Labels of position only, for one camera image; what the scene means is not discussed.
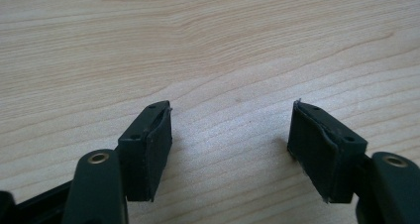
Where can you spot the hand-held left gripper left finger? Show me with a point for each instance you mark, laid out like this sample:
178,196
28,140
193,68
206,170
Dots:
145,154

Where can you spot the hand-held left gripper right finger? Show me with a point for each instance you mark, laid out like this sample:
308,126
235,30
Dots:
323,151

